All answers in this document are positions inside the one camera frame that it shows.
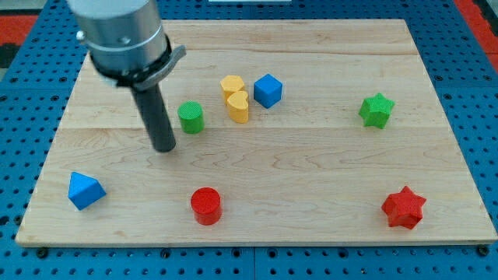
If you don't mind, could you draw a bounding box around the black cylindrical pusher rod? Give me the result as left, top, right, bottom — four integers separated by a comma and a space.
132, 84, 176, 152

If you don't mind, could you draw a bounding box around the grey tool mount flange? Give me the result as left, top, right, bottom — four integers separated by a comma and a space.
90, 37, 186, 91

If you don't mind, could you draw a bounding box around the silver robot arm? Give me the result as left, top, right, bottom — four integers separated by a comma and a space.
67, 0, 186, 152

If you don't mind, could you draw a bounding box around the blue triangle block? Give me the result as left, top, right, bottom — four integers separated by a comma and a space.
68, 172, 107, 211

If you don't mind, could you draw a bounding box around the green cylinder block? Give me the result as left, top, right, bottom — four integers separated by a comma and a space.
177, 100, 205, 134

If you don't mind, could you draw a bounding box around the yellow hexagon block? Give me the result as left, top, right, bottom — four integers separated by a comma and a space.
219, 75, 245, 104

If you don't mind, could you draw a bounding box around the yellow heart block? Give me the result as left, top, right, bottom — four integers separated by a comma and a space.
226, 90, 249, 124

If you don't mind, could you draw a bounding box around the red cylinder block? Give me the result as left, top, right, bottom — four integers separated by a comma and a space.
190, 187, 223, 226

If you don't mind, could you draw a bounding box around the blue cube block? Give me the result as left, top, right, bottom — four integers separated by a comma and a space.
254, 74, 283, 109

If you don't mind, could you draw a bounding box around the wooden board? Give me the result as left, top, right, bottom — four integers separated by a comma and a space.
16, 19, 497, 247

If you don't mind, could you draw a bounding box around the green star block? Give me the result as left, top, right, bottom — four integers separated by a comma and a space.
359, 93, 395, 129

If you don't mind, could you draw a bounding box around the red star block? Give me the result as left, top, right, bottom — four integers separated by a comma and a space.
381, 186, 426, 229

